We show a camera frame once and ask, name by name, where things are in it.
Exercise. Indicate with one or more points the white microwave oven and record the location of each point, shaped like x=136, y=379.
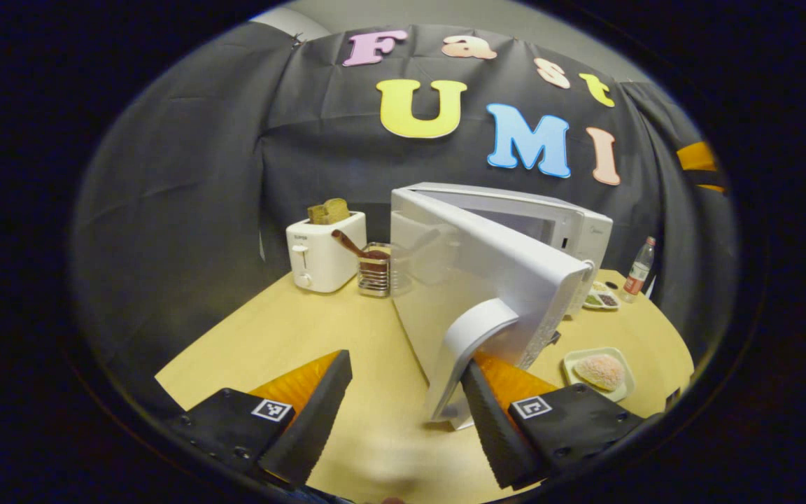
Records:
x=487, y=266

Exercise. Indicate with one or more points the brown toast slice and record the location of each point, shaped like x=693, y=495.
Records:
x=333, y=210

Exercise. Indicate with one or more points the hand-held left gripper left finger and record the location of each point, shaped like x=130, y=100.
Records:
x=315, y=420

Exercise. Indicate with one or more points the divided dish of beans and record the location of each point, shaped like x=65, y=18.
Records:
x=602, y=299

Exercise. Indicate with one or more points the clear bottle with red label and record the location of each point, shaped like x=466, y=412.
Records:
x=637, y=273

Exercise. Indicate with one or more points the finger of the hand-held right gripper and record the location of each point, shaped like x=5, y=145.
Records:
x=698, y=157
x=714, y=187

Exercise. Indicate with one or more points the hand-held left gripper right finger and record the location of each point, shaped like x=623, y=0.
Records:
x=497, y=434

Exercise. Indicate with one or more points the black backdrop cloth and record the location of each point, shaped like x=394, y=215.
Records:
x=200, y=175

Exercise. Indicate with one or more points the white toaster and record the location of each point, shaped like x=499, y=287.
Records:
x=322, y=259

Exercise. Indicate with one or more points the brown wooden spoon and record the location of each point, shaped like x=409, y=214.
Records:
x=350, y=245

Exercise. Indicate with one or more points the pale green square plate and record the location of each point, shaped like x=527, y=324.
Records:
x=571, y=364

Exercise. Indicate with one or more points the round bun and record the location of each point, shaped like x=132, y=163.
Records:
x=600, y=371

